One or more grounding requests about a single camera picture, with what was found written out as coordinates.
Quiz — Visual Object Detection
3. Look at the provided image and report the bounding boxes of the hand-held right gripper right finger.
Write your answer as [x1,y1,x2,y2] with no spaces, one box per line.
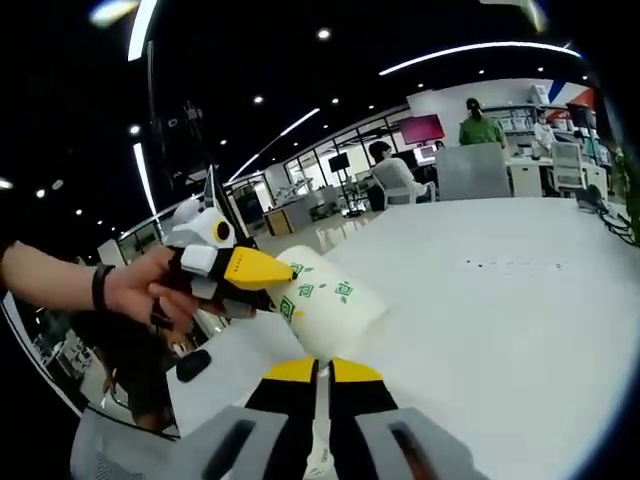
[328,357,491,480]

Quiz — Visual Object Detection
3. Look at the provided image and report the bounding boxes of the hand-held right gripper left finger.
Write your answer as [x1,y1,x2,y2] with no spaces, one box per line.
[181,357,320,480]

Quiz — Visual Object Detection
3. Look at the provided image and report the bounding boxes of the white paper cup green print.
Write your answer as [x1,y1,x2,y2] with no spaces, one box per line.
[272,244,392,362]
[303,359,335,480]

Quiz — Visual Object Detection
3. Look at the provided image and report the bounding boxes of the person's left hand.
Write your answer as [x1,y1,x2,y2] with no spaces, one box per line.
[106,246,214,332]

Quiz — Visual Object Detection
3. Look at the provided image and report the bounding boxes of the black computer mouse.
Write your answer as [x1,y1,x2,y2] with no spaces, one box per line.
[175,348,212,384]

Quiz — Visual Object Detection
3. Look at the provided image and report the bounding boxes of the black wristband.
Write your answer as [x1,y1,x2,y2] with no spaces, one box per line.
[92,263,117,311]

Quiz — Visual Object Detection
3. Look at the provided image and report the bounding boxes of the white office chair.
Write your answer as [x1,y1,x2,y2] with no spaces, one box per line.
[372,164,436,205]
[549,141,585,196]

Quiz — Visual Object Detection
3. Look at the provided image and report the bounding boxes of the pink monitor screen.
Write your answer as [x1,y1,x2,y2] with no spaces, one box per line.
[399,113,446,146]

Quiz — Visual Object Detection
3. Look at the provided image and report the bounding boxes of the white storage shelf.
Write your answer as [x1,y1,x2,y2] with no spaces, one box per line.
[494,99,601,136]

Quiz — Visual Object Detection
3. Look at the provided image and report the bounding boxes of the black desk phone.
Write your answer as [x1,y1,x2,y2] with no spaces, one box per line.
[574,184,609,214]

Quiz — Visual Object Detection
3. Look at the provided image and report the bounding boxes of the curved ceiling light strip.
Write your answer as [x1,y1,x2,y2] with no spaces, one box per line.
[378,42,584,76]

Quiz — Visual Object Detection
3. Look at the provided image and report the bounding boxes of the green potted plant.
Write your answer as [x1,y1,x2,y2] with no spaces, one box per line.
[612,144,640,236]

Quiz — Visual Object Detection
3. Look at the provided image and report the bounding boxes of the black table cables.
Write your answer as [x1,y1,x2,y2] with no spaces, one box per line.
[597,207,636,246]

